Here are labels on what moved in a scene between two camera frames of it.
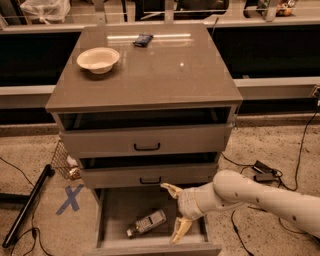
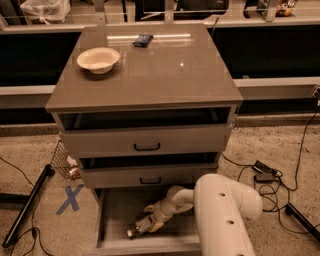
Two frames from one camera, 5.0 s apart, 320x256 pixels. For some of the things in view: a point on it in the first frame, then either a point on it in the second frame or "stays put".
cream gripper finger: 180,226 → 156,226
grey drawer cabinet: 142,105 stays put
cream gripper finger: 173,190 → 149,208
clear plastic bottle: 142,225 stays put
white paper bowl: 99,59 stays put
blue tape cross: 71,199 stays put
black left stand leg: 27,201 stays put
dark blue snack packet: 143,40 stays put
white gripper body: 189,203 → 159,213
